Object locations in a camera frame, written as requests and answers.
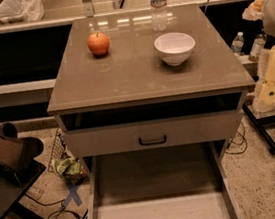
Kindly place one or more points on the grey drawer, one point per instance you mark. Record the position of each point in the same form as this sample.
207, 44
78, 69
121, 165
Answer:
151, 134

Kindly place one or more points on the grey drawer cabinet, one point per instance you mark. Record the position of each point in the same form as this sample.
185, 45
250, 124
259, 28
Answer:
130, 83

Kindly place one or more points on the open bottom drawer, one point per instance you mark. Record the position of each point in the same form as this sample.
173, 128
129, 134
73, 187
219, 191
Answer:
184, 182

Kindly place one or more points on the white bowl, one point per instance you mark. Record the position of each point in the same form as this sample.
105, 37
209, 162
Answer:
174, 48

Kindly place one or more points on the red apple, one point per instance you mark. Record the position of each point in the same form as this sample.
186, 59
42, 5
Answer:
98, 43

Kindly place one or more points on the green snack bag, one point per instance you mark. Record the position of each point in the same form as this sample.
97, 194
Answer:
69, 169

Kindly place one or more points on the blue tape cross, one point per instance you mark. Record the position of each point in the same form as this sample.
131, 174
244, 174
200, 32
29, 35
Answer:
72, 196

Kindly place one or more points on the small water bottle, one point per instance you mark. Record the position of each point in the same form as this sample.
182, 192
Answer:
237, 43

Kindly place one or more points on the black stand base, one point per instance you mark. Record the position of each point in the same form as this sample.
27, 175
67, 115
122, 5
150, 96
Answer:
261, 125

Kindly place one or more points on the yellowish liquid bottle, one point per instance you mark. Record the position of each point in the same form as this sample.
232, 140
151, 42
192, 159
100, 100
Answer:
258, 45

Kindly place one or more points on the brown curved object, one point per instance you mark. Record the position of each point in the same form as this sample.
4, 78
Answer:
17, 154

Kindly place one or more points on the white plastic bag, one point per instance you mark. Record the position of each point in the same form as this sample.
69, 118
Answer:
13, 11

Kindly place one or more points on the wire basket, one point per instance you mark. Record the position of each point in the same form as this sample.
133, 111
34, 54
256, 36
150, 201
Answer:
58, 149

